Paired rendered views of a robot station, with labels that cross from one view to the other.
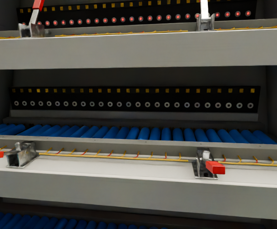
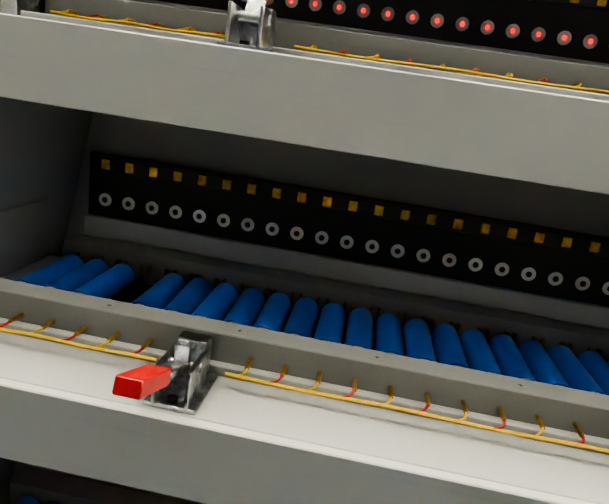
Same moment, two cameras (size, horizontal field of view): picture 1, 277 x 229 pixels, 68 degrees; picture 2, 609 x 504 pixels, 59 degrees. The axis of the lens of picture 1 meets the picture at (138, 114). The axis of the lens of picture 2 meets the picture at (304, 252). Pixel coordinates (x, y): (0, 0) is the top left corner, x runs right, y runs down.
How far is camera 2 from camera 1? 0.14 m
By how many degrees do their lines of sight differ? 3
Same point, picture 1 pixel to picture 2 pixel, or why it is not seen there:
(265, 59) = not seen: outside the picture
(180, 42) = not seen: outside the picture
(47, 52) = (299, 97)
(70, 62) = (360, 138)
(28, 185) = (206, 465)
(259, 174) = not seen: outside the picture
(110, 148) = (422, 389)
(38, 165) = (232, 409)
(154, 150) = (546, 412)
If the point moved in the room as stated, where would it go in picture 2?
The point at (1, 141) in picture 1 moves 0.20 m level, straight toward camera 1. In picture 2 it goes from (106, 317) to (307, 412)
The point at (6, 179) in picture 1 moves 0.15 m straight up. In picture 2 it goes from (142, 439) to (201, 153)
